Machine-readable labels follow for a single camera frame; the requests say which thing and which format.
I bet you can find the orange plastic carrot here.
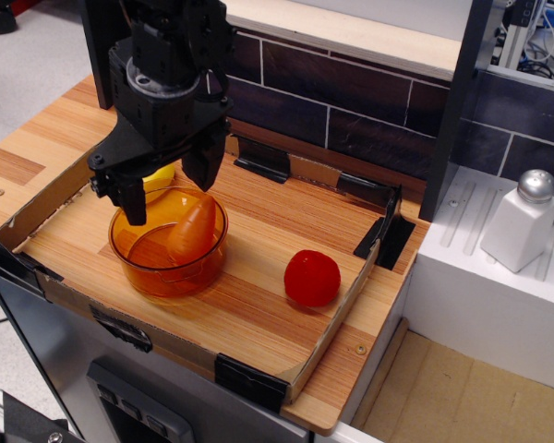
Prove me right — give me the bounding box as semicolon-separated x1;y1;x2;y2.
167;195;216;266

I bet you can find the white salt shaker silver cap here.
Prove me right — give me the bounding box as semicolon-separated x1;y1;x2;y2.
480;169;554;273

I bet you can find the red plastic tomato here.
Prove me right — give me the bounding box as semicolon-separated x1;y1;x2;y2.
283;249;341;307

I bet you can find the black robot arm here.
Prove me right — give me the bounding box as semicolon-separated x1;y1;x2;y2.
79;1;235;225

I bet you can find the cardboard fence with black tape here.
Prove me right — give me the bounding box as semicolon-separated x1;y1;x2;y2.
0;128;416;414

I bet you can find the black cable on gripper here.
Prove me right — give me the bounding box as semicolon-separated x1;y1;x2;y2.
193;27;236;107

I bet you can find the dark grey upright post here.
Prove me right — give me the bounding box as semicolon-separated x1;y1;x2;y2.
419;1;493;222

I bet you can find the grey toy oven front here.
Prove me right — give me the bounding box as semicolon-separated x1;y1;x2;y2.
0;277;314;442

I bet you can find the yellow plastic banana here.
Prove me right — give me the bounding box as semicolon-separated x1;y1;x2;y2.
142;163;175;204

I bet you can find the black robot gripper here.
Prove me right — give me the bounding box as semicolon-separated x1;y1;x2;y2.
88;38;234;225

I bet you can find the transparent orange plastic pot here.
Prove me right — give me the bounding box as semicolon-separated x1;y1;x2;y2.
109;180;228;297

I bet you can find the white toy sink drainboard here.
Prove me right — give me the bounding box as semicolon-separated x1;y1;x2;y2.
403;167;554;388

